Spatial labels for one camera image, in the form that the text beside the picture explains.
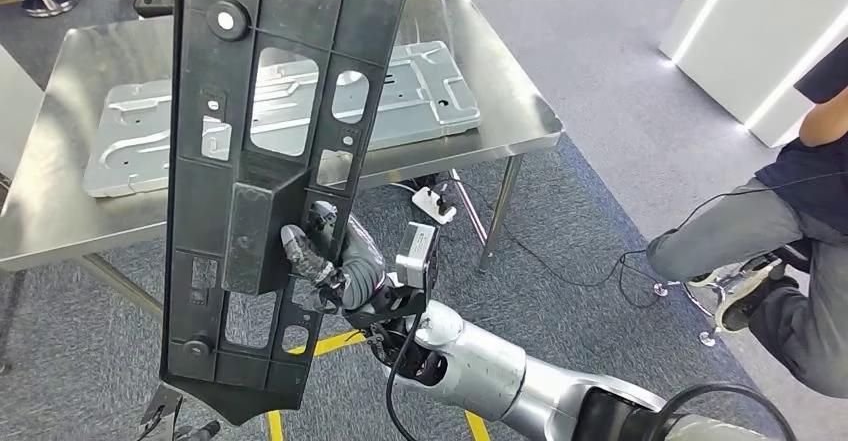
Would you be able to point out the person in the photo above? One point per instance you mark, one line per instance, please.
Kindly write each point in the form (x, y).
(762, 232)

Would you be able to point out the black plastic car part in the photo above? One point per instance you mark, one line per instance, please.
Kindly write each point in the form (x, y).
(252, 239)

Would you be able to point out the steel workbench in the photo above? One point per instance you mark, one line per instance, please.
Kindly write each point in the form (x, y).
(66, 226)

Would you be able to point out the stamped sheet metal panel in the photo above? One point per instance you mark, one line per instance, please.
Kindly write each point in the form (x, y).
(132, 140)

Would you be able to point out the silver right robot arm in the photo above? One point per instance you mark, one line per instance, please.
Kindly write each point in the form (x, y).
(484, 365)

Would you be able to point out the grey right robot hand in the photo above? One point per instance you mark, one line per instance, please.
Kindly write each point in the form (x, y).
(301, 256)

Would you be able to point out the white lit counter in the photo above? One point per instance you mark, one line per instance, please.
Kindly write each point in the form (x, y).
(762, 27)

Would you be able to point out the white power strip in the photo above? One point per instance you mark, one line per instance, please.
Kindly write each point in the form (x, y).
(430, 205)

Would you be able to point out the yellow floor tape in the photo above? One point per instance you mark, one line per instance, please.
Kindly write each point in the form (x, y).
(331, 343)

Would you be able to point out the chrome swivel stool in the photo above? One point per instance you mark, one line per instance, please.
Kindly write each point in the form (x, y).
(707, 340)

